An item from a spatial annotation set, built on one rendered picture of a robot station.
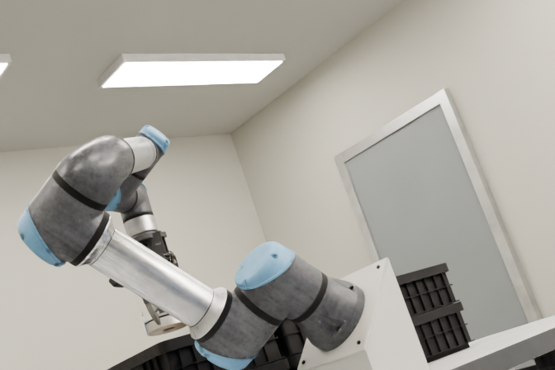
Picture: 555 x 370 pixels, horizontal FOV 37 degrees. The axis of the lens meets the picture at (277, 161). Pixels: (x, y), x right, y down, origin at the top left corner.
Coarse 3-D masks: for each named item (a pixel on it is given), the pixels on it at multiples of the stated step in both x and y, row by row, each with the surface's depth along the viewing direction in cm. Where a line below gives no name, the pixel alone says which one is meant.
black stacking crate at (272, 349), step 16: (272, 336) 187; (176, 352) 173; (192, 352) 175; (272, 352) 185; (144, 368) 179; (160, 368) 174; (176, 368) 171; (192, 368) 173; (208, 368) 175; (224, 368) 177
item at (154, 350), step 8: (184, 336) 174; (160, 344) 171; (168, 344) 171; (176, 344) 172; (184, 344) 173; (144, 352) 177; (152, 352) 174; (160, 352) 171; (128, 360) 183; (136, 360) 180; (144, 360) 177; (112, 368) 190; (120, 368) 187; (128, 368) 184
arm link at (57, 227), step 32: (64, 192) 147; (32, 224) 148; (64, 224) 148; (96, 224) 151; (64, 256) 151; (96, 256) 152; (128, 256) 154; (160, 256) 160; (128, 288) 157; (160, 288) 156; (192, 288) 159; (224, 288) 164; (192, 320) 160; (224, 320) 159; (256, 320) 160; (224, 352) 161; (256, 352) 164
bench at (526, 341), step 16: (544, 320) 223; (496, 336) 229; (512, 336) 195; (528, 336) 170; (544, 336) 167; (464, 352) 199; (480, 352) 173; (496, 352) 157; (512, 352) 159; (528, 352) 162; (544, 352) 165; (432, 368) 173; (448, 368) 152; (464, 368) 150; (480, 368) 152; (496, 368) 155; (512, 368) 245
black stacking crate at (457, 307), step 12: (432, 312) 215; (444, 312) 217; (456, 312) 220; (420, 324) 211; (432, 324) 215; (444, 324) 217; (456, 324) 219; (420, 336) 211; (432, 336) 212; (444, 336) 215; (456, 336) 216; (468, 336) 220; (432, 348) 211; (444, 348) 214; (456, 348) 217; (432, 360) 211
